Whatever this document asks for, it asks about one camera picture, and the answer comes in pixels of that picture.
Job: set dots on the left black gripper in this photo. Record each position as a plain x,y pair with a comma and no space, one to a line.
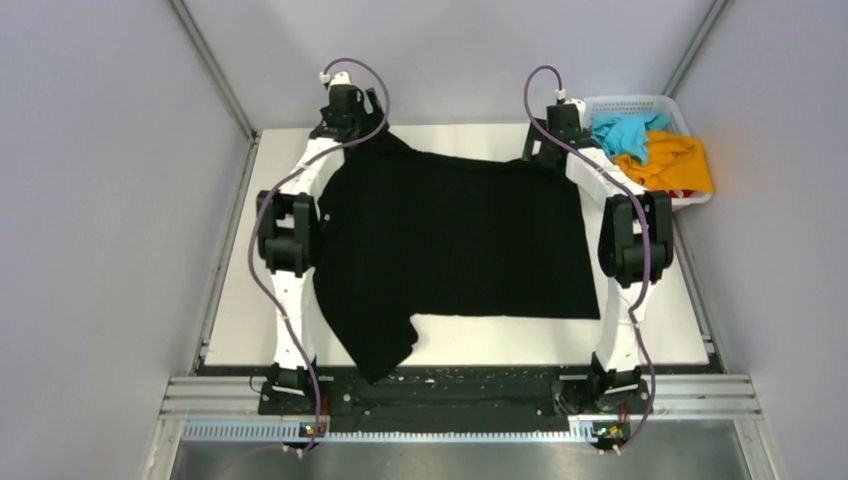
374,120

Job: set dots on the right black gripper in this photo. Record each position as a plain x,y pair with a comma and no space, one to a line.
535,135

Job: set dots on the black t-shirt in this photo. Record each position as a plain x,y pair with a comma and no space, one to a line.
408,232

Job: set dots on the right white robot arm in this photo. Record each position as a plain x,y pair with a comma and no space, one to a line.
635,247

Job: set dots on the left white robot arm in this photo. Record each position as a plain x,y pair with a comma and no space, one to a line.
286,236

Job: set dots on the white plastic basket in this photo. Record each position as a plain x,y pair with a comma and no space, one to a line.
630,104

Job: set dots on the light blue t-shirt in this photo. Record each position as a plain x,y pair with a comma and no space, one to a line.
619,133

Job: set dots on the orange t-shirt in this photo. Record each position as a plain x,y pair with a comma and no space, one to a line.
674,163

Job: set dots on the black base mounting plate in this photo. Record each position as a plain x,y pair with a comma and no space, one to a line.
462,400

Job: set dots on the white slotted cable duct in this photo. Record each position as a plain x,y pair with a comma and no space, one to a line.
295,431

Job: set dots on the aluminium frame rail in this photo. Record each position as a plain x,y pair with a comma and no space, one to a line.
677,397

